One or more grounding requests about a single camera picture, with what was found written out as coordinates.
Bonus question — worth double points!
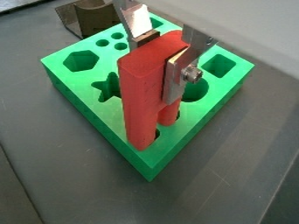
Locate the green shape-sorting board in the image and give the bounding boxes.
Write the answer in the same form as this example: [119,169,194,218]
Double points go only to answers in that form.
[42,24,254,180]

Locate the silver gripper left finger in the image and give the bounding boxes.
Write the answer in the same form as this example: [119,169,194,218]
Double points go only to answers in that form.
[112,0,160,51]

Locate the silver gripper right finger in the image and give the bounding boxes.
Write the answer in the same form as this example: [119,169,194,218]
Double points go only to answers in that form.
[163,24,218,105]

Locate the dark curved block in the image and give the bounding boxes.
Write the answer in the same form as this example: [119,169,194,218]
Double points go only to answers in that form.
[55,0,120,39]

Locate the red square-circle peg object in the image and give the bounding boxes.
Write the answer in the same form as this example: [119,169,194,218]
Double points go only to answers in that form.
[116,30,187,151]

